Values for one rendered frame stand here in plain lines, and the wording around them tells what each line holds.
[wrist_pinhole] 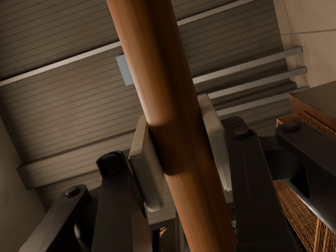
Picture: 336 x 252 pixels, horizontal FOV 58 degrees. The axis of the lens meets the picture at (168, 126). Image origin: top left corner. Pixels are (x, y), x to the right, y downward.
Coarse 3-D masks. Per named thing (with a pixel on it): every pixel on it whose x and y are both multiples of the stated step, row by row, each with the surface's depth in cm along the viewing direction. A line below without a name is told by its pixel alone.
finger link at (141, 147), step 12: (144, 120) 18; (144, 132) 16; (132, 144) 15; (144, 144) 14; (132, 156) 13; (144, 156) 13; (156, 156) 16; (132, 168) 13; (144, 168) 13; (156, 168) 15; (144, 180) 14; (156, 180) 14; (144, 192) 14; (156, 192) 14; (156, 204) 14
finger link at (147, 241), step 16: (96, 160) 13; (112, 160) 13; (112, 176) 13; (128, 176) 12; (112, 192) 11; (128, 192) 11; (112, 208) 10; (128, 208) 10; (144, 208) 13; (96, 224) 10; (112, 224) 9; (128, 224) 9; (144, 224) 12; (96, 240) 9; (112, 240) 9; (128, 240) 8; (144, 240) 10
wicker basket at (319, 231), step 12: (288, 120) 162; (300, 120) 158; (312, 120) 154; (276, 180) 182; (288, 192) 177; (288, 204) 170; (300, 204) 164; (288, 216) 162; (300, 216) 157; (312, 216) 153; (300, 228) 151; (312, 228) 147; (324, 228) 128; (312, 240) 141
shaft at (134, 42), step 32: (128, 0) 13; (160, 0) 14; (128, 32) 14; (160, 32) 14; (128, 64) 15; (160, 64) 14; (160, 96) 15; (192, 96) 16; (160, 128) 16; (192, 128) 16; (160, 160) 17; (192, 160) 16; (192, 192) 17; (192, 224) 17; (224, 224) 18
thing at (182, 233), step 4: (180, 224) 166; (180, 228) 163; (180, 232) 160; (180, 236) 157; (184, 236) 157; (180, 240) 154; (184, 240) 153; (180, 244) 152; (184, 244) 150; (184, 248) 148; (188, 248) 153
